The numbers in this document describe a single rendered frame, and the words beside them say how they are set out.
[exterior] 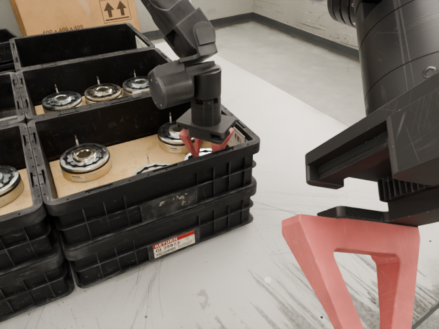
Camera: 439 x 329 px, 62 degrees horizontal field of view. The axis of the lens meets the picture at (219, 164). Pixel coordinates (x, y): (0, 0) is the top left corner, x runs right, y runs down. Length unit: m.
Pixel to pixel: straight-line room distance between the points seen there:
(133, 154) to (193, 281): 0.32
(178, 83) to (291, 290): 0.44
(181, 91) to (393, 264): 0.49
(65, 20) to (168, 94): 3.14
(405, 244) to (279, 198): 0.75
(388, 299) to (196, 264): 0.62
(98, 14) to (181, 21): 3.16
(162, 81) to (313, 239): 0.49
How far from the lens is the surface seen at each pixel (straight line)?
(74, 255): 0.71
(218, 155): 0.67
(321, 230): 0.17
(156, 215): 0.70
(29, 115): 0.90
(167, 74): 0.64
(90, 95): 1.10
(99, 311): 0.76
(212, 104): 0.67
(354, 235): 0.18
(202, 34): 0.65
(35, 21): 3.68
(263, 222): 0.87
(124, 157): 0.86
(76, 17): 3.75
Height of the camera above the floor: 1.32
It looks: 37 degrees down
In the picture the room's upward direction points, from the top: straight up
